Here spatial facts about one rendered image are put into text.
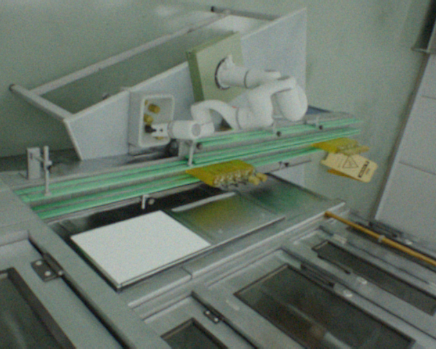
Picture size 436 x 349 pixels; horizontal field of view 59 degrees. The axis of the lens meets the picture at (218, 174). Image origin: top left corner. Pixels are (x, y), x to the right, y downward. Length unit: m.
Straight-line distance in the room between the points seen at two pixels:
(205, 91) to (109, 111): 0.48
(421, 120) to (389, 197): 1.48
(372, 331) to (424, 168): 6.21
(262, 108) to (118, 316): 0.98
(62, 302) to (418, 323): 1.14
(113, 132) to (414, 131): 6.30
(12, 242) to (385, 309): 1.18
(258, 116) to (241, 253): 0.52
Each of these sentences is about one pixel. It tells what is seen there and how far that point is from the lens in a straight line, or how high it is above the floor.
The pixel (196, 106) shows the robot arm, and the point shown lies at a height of 1.04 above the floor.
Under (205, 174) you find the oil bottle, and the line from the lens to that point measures 1.73.
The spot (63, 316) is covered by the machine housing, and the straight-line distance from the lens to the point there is 0.66.
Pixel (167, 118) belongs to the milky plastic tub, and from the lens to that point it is 1.74.
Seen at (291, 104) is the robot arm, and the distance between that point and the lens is 1.46.
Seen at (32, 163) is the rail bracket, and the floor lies 0.86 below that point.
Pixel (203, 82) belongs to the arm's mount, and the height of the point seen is 0.82.
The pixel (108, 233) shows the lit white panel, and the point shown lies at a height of 1.04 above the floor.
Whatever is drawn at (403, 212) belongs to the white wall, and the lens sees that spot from 7.75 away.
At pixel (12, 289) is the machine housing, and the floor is 1.56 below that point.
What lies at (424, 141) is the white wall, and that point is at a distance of 7.42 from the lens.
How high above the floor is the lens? 2.11
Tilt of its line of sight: 37 degrees down
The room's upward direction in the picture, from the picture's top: 117 degrees clockwise
